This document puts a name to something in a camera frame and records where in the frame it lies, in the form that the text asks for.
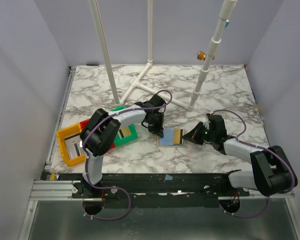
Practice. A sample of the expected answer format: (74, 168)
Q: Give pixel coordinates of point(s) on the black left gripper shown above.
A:
(158, 130)

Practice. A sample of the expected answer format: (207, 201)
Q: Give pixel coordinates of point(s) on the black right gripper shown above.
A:
(202, 132)

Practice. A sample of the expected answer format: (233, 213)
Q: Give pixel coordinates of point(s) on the beige card holder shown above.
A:
(167, 140)

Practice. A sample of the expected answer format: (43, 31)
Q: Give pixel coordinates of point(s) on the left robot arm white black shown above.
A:
(100, 132)

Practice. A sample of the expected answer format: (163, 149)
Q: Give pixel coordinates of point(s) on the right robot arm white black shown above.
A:
(271, 172)

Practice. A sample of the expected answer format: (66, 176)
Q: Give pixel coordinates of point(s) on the gold credit card in bin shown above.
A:
(124, 132)

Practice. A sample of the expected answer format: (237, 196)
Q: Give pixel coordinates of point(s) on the green plastic bin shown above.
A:
(118, 142)

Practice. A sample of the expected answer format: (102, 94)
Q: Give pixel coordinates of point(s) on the red plastic bin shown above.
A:
(85, 122)

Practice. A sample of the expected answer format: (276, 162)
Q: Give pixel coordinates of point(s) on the orange knob on pipe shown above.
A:
(201, 55)

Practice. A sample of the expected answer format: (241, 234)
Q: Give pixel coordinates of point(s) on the yellow plastic bin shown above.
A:
(66, 133)

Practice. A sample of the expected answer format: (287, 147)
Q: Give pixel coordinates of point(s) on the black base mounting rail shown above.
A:
(157, 190)

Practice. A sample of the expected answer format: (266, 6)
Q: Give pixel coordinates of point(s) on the aluminium extrusion rail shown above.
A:
(45, 189)

